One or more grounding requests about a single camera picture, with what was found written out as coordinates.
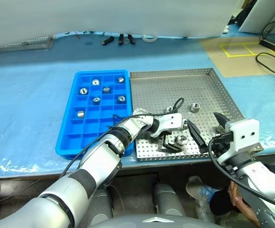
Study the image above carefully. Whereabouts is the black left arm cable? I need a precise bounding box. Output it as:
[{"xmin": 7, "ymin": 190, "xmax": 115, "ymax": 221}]
[{"xmin": 58, "ymin": 97, "xmax": 185, "ymax": 181}]

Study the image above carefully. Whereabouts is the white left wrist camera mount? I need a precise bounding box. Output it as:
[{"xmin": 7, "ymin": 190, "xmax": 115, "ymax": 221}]
[{"xmin": 149, "ymin": 113, "xmax": 183, "ymax": 138}]

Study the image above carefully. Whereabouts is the brown cardboard sheet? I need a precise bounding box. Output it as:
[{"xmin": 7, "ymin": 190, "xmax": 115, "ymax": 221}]
[{"xmin": 200, "ymin": 36, "xmax": 275, "ymax": 78}]

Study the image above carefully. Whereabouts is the white board panel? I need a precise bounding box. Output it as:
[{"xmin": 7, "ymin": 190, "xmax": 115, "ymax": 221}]
[{"xmin": 238, "ymin": 0, "xmax": 275, "ymax": 33}]

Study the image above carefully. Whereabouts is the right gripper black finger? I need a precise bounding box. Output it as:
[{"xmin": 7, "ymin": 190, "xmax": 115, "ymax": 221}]
[
  {"xmin": 187, "ymin": 119, "xmax": 208, "ymax": 155},
  {"xmin": 213, "ymin": 112, "xmax": 227, "ymax": 131}
]

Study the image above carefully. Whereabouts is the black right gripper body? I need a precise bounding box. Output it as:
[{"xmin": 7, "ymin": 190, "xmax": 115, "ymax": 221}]
[{"xmin": 208, "ymin": 129, "xmax": 235, "ymax": 159}]

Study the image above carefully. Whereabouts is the grey rounded cylinder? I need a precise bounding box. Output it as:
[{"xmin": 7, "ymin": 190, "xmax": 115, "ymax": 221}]
[
  {"xmin": 153, "ymin": 182, "xmax": 187, "ymax": 217},
  {"xmin": 87, "ymin": 189, "xmax": 113, "ymax": 226}
]

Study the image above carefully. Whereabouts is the black looped cable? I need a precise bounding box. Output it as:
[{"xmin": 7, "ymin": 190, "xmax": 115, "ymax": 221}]
[{"xmin": 260, "ymin": 20, "xmax": 275, "ymax": 43}]

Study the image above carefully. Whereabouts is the perforated steel tray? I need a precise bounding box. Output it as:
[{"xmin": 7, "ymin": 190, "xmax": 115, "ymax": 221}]
[{"xmin": 129, "ymin": 67, "xmax": 265, "ymax": 162}]

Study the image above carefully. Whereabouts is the black power cable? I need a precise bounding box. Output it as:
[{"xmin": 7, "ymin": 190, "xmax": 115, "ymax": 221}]
[{"xmin": 255, "ymin": 52, "xmax": 275, "ymax": 79}]

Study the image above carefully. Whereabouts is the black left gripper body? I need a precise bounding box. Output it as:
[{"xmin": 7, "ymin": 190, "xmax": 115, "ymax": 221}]
[{"xmin": 159, "ymin": 130, "xmax": 176, "ymax": 143}]

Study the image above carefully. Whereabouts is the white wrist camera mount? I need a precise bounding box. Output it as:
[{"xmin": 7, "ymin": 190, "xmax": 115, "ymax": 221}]
[
  {"xmin": 225, "ymin": 118, "xmax": 265, "ymax": 155},
  {"xmin": 149, "ymin": 113, "xmax": 183, "ymax": 138}
]

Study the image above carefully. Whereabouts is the grey robot torso shell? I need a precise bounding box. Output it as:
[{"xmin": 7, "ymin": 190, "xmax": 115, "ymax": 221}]
[{"xmin": 86, "ymin": 214, "xmax": 216, "ymax": 228}]

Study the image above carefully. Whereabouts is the white shoe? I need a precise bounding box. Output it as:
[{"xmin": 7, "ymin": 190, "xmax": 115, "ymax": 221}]
[{"xmin": 185, "ymin": 176, "xmax": 211, "ymax": 199}]

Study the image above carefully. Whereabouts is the blue plastic table cover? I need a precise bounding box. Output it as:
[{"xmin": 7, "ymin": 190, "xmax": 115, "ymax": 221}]
[{"xmin": 0, "ymin": 30, "xmax": 275, "ymax": 179}]

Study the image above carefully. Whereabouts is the white tape roll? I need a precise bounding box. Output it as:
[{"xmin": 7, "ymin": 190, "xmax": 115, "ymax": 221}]
[{"xmin": 141, "ymin": 34, "xmax": 158, "ymax": 43}]

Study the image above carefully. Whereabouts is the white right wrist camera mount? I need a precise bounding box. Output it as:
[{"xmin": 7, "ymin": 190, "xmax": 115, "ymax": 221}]
[{"xmin": 225, "ymin": 118, "xmax": 265, "ymax": 155}]

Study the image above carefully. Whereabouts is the white foam sheet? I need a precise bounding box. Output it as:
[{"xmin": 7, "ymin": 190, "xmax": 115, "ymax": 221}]
[{"xmin": 0, "ymin": 0, "xmax": 238, "ymax": 49}]

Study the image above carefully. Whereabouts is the bystander bare hand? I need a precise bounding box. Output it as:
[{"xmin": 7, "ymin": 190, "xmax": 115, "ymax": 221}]
[{"xmin": 227, "ymin": 182, "xmax": 250, "ymax": 216}]

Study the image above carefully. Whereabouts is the blue compartment tray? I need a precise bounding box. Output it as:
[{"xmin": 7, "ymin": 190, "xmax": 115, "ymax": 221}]
[{"xmin": 55, "ymin": 69, "xmax": 135, "ymax": 159}]

